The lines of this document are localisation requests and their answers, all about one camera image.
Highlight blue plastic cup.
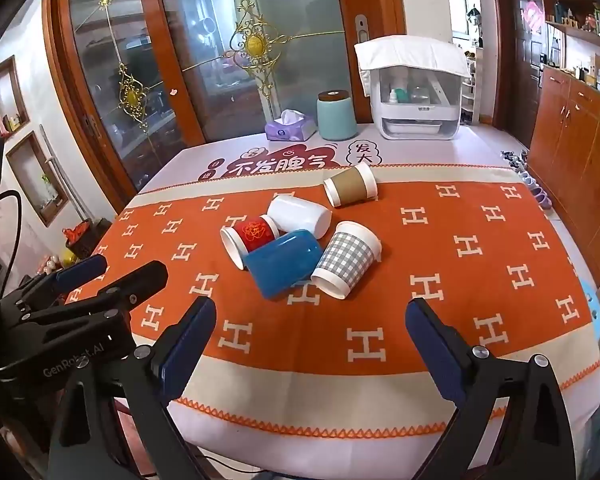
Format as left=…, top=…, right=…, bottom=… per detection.
left=244, top=230, right=323, bottom=299

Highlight red patterned paper cup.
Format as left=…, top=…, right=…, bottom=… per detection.
left=220, top=214, right=279, bottom=270

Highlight plain white cup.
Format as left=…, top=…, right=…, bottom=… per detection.
left=266, top=194, right=332, bottom=240

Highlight grey checked paper cup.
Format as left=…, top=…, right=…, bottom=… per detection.
left=310, top=221, right=382, bottom=300

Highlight brown sleeved paper cup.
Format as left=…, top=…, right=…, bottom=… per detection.
left=323, top=162, right=378, bottom=208

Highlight orange H-pattern tablecloth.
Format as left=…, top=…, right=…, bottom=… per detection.
left=70, top=142, right=600, bottom=479

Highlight wooden glass sliding door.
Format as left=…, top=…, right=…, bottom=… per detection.
left=42, top=0, right=406, bottom=210

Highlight purple tissue box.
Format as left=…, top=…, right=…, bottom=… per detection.
left=264, top=110, right=317, bottom=142

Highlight teal canister with brown lid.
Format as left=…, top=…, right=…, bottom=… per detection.
left=316, top=90, right=358, bottom=142

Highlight wooden cabinet with shelves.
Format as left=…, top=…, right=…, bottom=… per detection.
left=528, top=0, right=600, bottom=284

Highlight white countertop appliance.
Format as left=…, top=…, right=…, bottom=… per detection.
left=370, top=66, right=463, bottom=141

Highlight dark wooden entrance door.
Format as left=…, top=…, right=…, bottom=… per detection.
left=492, top=0, right=542, bottom=148

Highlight white cloth cover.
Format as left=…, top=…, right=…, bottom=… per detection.
left=354, top=35, right=470, bottom=98

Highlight black cable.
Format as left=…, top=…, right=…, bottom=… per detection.
left=0, top=188, right=24, bottom=298

